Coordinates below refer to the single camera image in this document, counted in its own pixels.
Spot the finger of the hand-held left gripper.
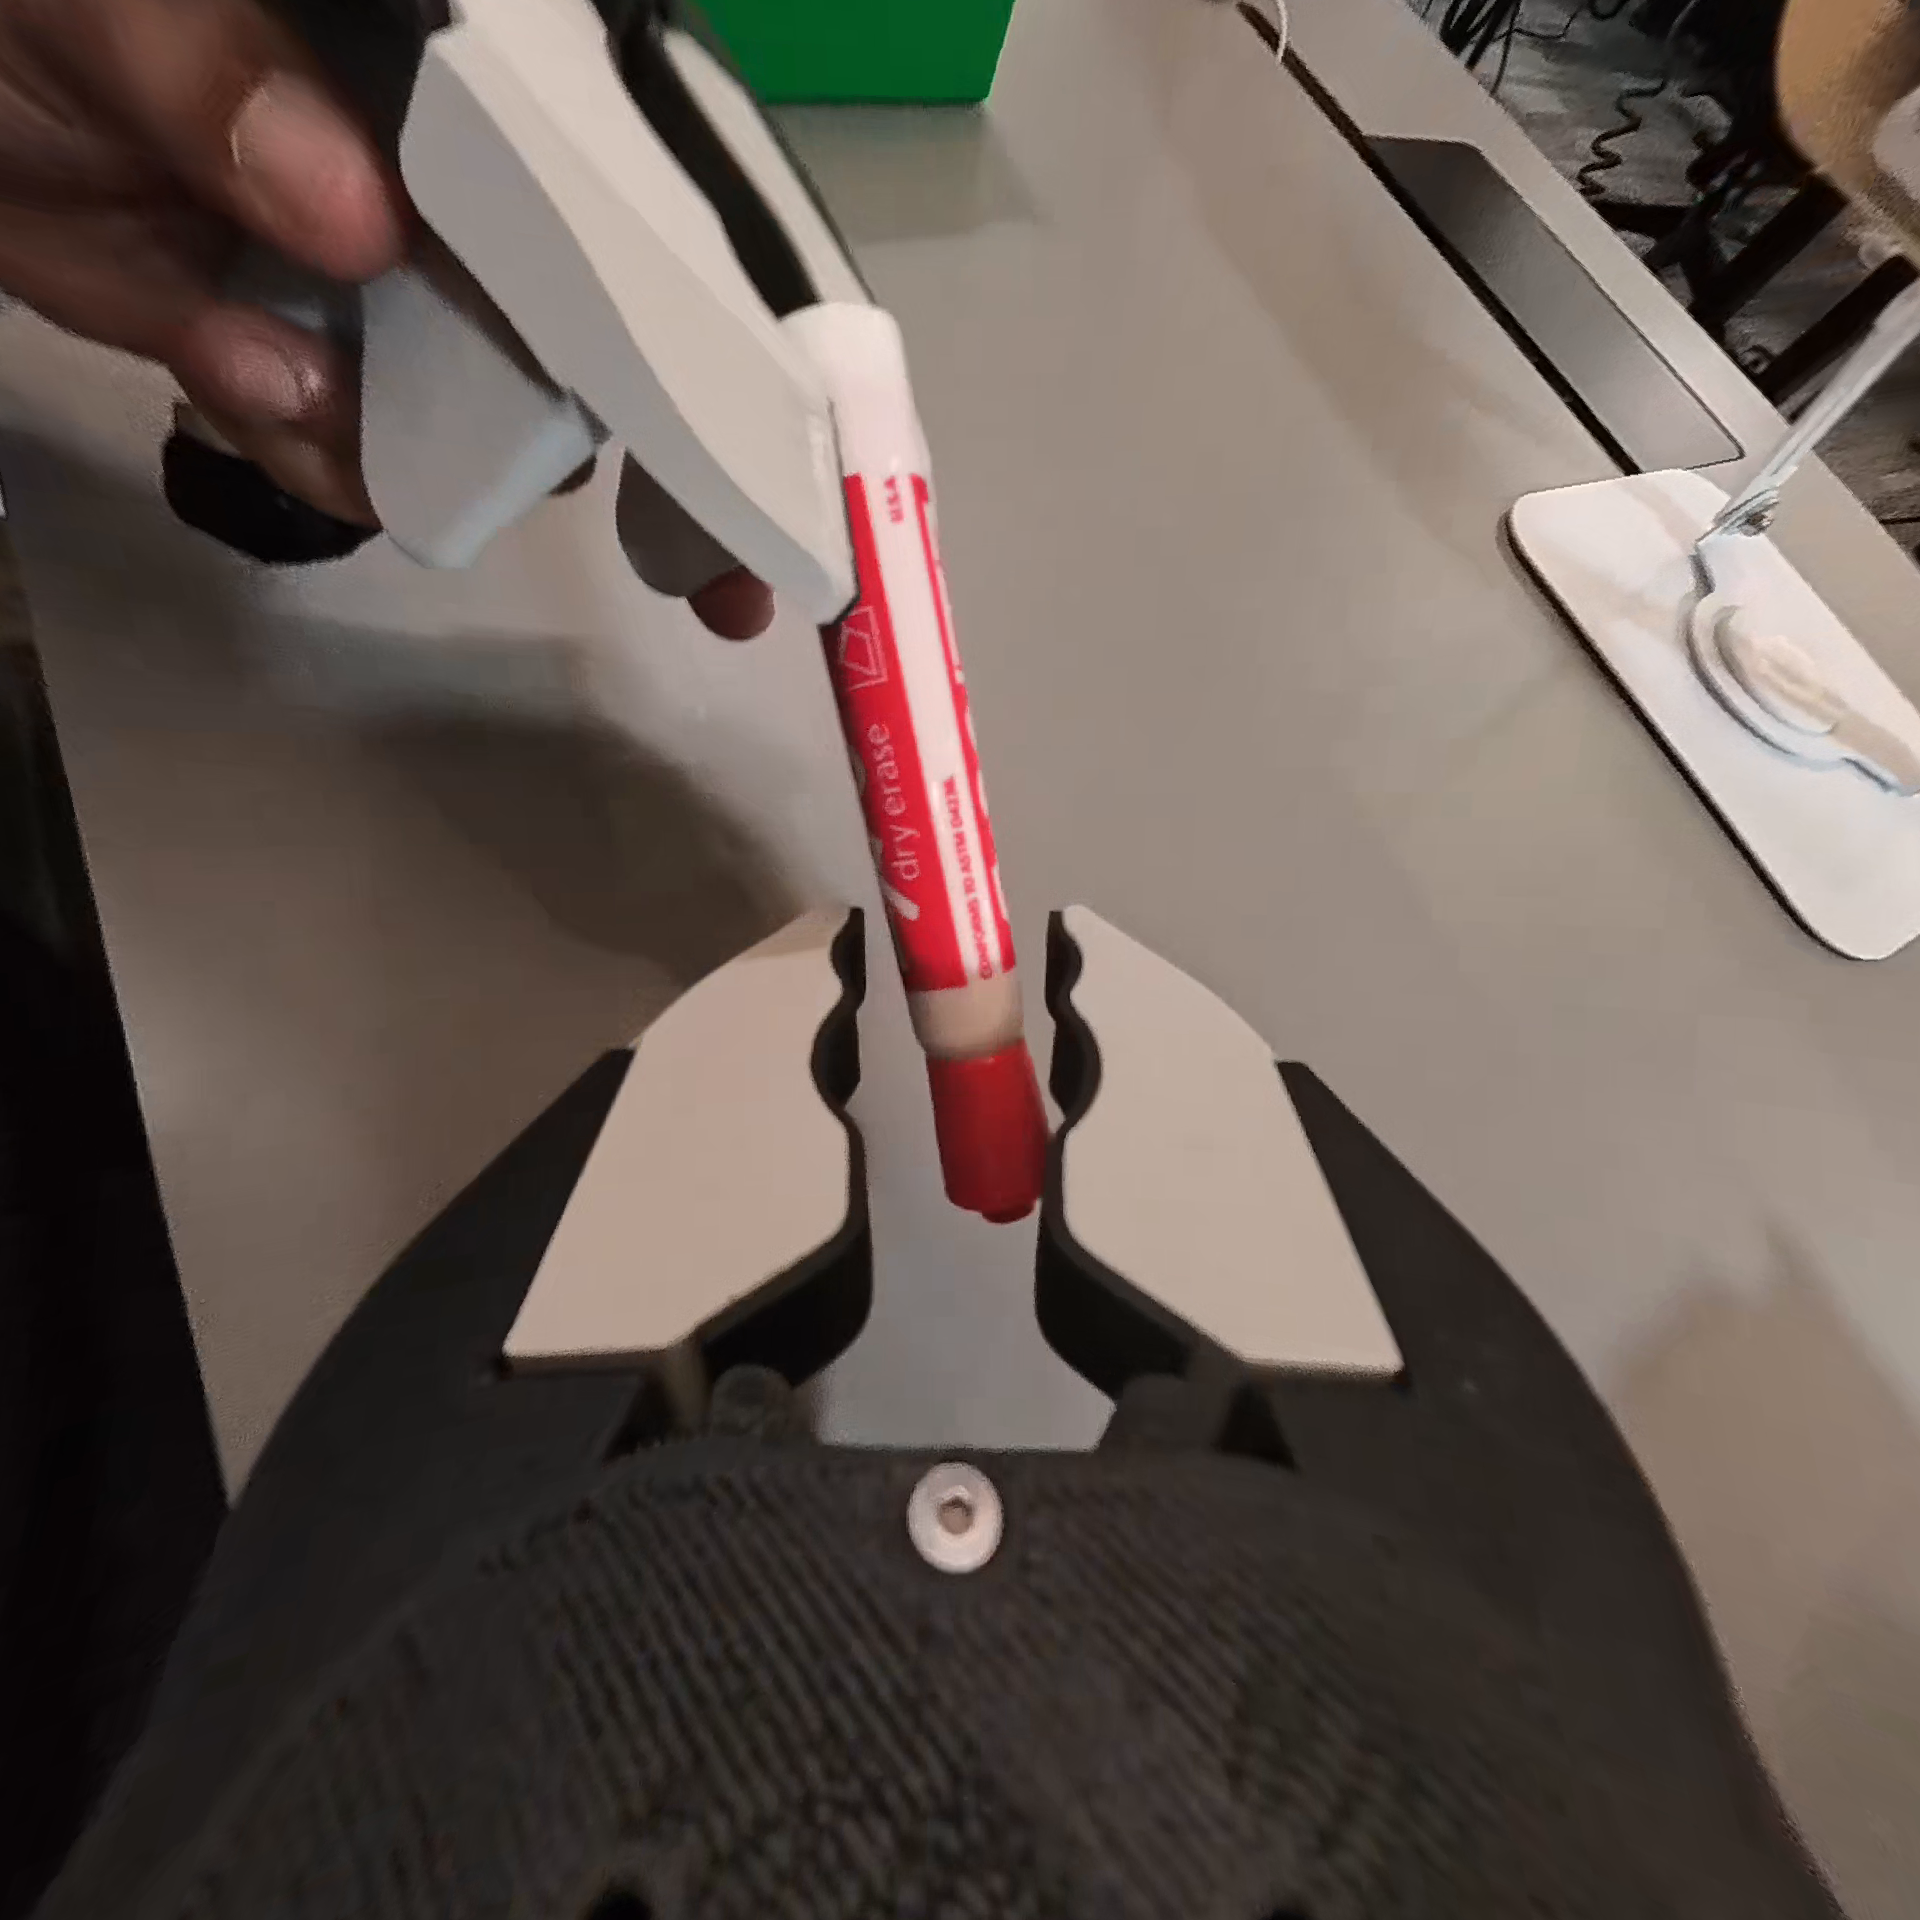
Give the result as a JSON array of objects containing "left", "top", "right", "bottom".
[
  {"left": 398, "top": 0, "right": 867, "bottom": 628},
  {"left": 603, "top": 0, "right": 872, "bottom": 319}
]

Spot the white flat mat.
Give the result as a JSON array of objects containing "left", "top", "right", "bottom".
[{"left": 1508, "top": 468, "right": 1920, "bottom": 965}]

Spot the dark flat panel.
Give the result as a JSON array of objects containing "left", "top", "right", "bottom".
[{"left": 1358, "top": 133, "right": 1750, "bottom": 473}]

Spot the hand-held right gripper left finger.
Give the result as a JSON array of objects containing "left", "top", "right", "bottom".
[{"left": 499, "top": 906, "right": 876, "bottom": 1403}]

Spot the red dry erase marker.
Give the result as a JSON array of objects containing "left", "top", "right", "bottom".
[{"left": 787, "top": 301, "right": 1053, "bottom": 1224}]

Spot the black coiled cable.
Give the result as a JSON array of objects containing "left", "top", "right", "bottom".
[{"left": 1575, "top": 58, "right": 1668, "bottom": 216}]

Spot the person's black sweater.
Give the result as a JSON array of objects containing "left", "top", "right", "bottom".
[{"left": 0, "top": 517, "right": 234, "bottom": 1803}]

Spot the green plastic bin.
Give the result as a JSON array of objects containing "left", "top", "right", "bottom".
[{"left": 695, "top": 0, "right": 1017, "bottom": 108}]

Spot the person's left hand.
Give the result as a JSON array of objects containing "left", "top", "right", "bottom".
[{"left": 0, "top": 0, "right": 778, "bottom": 642}]

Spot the white metal stand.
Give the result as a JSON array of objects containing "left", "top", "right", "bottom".
[{"left": 1688, "top": 270, "right": 1920, "bottom": 798}]

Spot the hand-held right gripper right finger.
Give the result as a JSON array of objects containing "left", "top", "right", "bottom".
[{"left": 1037, "top": 906, "right": 1409, "bottom": 1420}]

